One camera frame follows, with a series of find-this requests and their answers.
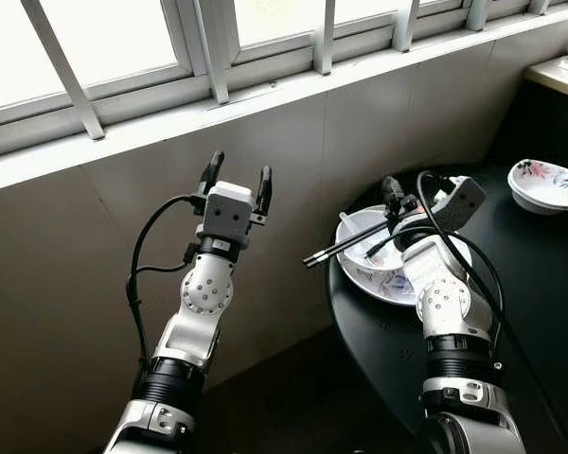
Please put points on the white ceramic spoon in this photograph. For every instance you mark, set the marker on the white ceramic spoon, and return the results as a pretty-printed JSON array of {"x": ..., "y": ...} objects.
[{"x": 346, "y": 220}]

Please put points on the small floral white bowl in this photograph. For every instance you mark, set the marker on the small floral white bowl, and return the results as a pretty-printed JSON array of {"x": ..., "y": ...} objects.
[{"x": 547, "y": 184}]

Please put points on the black round table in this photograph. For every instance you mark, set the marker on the black round table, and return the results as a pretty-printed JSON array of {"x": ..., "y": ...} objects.
[{"x": 540, "y": 303}]

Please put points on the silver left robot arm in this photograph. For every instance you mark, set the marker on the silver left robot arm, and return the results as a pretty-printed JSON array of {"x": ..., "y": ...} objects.
[{"x": 206, "y": 288}]

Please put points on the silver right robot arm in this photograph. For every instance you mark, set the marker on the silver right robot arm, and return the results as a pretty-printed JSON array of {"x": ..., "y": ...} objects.
[{"x": 445, "y": 303}]

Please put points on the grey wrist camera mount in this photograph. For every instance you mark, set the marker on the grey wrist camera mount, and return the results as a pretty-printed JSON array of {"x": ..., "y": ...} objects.
[
  {"x": 462, "y": 200},
  {"x": 229, "y": 213}
]

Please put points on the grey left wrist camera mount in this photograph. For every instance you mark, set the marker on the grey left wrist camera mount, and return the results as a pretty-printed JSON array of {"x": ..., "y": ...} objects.
[{"x": 229, "y": 213}]

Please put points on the white barred window frame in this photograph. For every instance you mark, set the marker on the white barred window frame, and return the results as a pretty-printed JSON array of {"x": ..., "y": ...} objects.
[{"x": 265, "y": 95}]

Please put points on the black chopstick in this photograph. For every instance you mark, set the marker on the black chopstick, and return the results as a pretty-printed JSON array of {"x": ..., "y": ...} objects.
[
  {"x": 331, "y": 247},
  {"x": 328, "y": 256}
]

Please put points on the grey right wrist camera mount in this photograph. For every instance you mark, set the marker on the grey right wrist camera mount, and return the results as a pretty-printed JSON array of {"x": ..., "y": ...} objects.
[{"x": 462, "y": 200}]

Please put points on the beige counter top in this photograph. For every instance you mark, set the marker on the beige counter top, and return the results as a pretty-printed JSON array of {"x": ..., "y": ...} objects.
[{"x": 559, "y": 80}]

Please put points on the large floral white plate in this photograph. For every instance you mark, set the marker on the large floral white plate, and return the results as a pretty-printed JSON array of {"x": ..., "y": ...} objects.
[{"x": 388, "y": 287}]

